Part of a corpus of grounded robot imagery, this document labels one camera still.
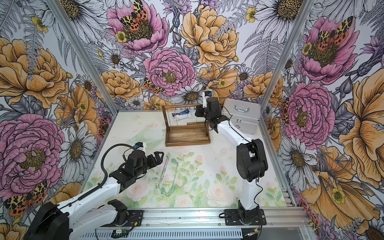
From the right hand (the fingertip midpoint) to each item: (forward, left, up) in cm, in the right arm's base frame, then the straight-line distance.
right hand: (196, 109), depth 92 cm
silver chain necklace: (-38, +23, -22) cm, 50 cm away
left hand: (-26, +23, -14) cm, 37 cm away
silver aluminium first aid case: (+3, -32, -9) cm, 34 cm away
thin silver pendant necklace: (-41, +17, -23) cm, 50 cm away
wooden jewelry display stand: (-1, +2, -23) cm, 23 cm away
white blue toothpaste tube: (+14, +10, -19) cm, 26 cm away
